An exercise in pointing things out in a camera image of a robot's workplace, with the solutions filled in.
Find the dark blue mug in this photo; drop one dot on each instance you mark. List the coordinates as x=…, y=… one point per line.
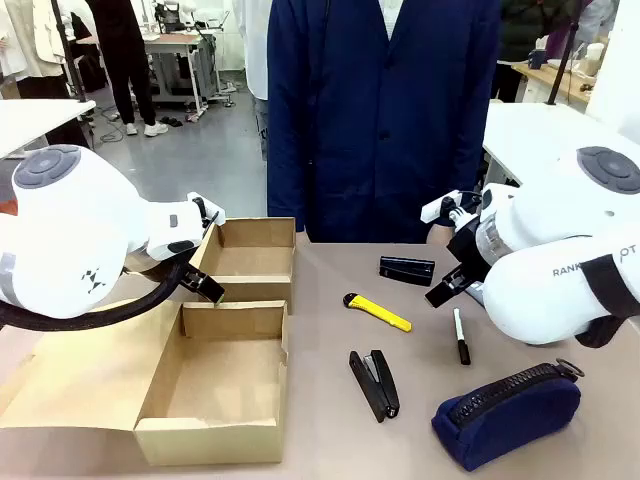
x=537, y=59

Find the black stapler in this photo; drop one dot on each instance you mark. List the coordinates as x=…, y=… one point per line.
x=382, y=385

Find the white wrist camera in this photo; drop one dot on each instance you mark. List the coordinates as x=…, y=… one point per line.
x=210, y=207
x=437, y=207

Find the white table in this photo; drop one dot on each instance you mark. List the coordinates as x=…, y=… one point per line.
x=35, y=120
x=530, y=130

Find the person in white coat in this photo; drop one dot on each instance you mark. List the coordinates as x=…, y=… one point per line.
x=252, y=50

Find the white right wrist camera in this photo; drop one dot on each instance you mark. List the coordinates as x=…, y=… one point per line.
x=437, y=207

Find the person in green jacket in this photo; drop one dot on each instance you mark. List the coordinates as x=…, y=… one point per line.
x=525, y=25

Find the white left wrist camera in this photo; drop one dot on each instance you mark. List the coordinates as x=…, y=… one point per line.
x=210, y=207

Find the brown cardboard box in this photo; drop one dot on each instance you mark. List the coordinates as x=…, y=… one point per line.
x=250, y=260
x=215, y=380

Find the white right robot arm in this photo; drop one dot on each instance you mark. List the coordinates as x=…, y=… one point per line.
x=540, y=225

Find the person in purple top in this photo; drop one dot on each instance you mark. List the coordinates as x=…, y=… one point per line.
x=560, y=42

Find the person left hand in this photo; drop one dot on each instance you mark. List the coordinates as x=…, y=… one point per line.
x=440, y=236

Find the black stand pole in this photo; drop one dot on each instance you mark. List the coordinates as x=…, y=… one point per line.
x=562, y=60

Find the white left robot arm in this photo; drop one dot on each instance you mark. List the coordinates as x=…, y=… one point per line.
x=65, y=240

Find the black marker pen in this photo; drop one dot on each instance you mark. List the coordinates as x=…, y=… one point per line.
x=460, y=335

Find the black staple box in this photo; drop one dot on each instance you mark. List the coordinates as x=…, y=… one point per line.
x=406, y=270

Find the black tripod stand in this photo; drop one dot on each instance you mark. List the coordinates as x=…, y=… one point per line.
x=67, y=55

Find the person in black clothes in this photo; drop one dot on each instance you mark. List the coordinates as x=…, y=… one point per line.
x=125, y=50

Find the person in cream coat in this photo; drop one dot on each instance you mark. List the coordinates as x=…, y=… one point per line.
x=30, y=35

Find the person in blue coat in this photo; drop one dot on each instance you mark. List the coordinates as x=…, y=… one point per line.
x=380, y=125

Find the wooden table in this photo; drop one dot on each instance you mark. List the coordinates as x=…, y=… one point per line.
x=555, y=75

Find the white cylinder container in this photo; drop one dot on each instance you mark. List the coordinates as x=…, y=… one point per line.
x=595, y=57

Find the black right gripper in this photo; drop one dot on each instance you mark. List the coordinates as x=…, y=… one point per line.
x=467, y=250

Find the navy blue pencil case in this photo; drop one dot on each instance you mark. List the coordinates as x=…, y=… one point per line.
x=505, y=425

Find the yellow utility knife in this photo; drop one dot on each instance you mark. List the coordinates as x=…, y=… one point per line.
x=380, y=312

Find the metal frame workbench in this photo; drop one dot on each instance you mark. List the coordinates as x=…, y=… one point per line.
x=175, y=55

